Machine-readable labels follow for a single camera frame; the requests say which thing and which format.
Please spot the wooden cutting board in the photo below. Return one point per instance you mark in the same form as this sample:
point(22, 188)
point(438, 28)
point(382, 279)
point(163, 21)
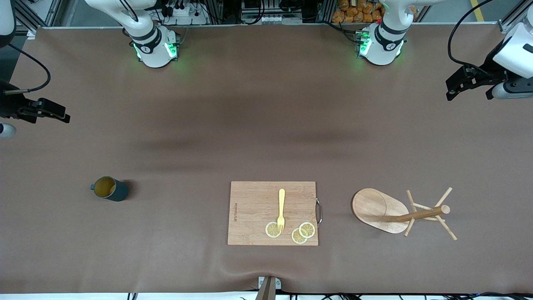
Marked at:
point(250, 216)

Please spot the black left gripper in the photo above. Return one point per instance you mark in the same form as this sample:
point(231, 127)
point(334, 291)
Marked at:
point(490, 71)

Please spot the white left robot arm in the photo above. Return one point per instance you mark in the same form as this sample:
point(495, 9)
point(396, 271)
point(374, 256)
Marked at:
point(381, 46)

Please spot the yellow plastic fork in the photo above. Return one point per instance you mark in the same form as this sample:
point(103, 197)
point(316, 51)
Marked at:
point(282, 200)

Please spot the dark teal cup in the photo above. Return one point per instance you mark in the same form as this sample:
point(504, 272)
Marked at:
point(120, 192)

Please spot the white power strip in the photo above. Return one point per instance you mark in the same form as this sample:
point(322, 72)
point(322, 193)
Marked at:
point(183, 10)

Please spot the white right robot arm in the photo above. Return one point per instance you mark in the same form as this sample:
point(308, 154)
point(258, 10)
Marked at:
point(156, 46)

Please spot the lemon slice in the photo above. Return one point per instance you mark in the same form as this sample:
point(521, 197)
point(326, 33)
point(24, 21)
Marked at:
point(308, 229)
point(271, 231)
point(297, 237)

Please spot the aluminium frame profile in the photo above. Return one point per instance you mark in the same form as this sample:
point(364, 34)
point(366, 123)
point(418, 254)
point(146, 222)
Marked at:
point(504, 25)
point(37, 23)

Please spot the brown table cover mat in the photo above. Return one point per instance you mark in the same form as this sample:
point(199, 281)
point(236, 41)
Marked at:
point(166, 250)

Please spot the wooden cup rack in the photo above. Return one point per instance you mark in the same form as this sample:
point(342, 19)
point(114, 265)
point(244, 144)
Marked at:
point(374, 208)

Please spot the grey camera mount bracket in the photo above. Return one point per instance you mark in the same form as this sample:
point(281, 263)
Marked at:
point(268, 289)

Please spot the orange snack bag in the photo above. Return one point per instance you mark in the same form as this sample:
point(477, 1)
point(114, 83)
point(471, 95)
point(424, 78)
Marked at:
point(354, 12)

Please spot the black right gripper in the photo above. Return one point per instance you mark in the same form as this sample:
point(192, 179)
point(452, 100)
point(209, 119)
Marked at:
point(9, 105)

